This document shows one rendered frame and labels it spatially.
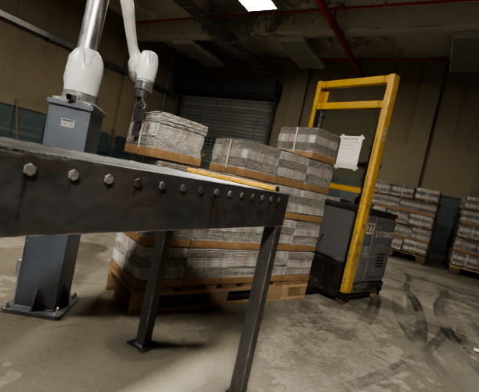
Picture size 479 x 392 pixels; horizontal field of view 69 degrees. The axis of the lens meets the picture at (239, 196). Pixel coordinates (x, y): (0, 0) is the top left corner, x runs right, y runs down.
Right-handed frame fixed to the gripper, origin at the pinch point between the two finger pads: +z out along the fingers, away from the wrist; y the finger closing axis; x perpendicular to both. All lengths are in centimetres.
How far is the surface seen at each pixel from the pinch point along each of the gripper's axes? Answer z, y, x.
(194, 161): 10.3, -20.4, -26.7
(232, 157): 2, -5, -65
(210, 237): 52, -18, -49
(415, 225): 33, 75, -549
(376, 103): -66, -27, -178
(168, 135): 0.4, -20.1, -9.1
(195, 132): -4.9, -20.3, -24.2
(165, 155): 10.4, -20.5, -9.3
